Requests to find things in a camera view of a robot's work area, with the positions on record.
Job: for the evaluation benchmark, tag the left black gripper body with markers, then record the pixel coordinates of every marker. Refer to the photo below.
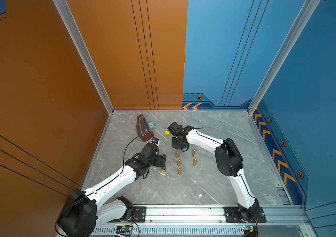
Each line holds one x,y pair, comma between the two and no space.
157,162

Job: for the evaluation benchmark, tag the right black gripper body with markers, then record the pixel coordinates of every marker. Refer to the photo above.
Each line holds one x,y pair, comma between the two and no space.
176,143

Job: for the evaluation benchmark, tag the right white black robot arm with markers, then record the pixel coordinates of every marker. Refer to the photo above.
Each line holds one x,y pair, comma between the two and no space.
229,162

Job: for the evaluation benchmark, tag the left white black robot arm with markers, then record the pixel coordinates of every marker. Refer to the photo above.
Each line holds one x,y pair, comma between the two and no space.
84,210

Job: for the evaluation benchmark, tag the small blue owl toy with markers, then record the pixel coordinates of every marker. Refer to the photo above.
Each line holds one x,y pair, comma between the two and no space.
152,125

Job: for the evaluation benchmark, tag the dark red metronome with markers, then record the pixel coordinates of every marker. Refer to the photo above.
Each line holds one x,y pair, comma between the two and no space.
143,129

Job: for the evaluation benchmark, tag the left green circuit board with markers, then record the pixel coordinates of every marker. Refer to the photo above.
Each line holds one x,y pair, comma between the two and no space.
124,230

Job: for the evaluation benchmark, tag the green circuit board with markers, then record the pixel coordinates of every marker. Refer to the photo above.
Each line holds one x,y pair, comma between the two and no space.
253,231
124,230

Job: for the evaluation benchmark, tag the right green circuit board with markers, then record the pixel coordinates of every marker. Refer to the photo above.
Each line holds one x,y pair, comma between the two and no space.
253,231

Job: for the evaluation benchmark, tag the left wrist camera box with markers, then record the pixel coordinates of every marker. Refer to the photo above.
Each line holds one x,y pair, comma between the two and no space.
155,141

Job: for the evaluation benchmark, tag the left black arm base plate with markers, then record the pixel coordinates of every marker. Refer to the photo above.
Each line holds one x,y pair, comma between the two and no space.
136,214

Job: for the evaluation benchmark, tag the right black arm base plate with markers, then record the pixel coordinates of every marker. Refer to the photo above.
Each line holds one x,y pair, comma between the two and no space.
233,215

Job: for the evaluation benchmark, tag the aluminium front rail frame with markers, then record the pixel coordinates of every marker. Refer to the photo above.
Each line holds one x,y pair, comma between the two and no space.
210,221

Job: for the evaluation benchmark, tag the left aluminium corner post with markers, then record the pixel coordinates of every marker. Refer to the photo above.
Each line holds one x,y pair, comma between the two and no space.
77,38

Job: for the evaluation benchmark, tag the aluminium corner post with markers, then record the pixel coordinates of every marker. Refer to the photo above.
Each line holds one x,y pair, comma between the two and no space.
77,38
291,38

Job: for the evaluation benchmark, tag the right aluminium corner post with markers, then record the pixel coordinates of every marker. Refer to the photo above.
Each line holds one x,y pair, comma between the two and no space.
291,38

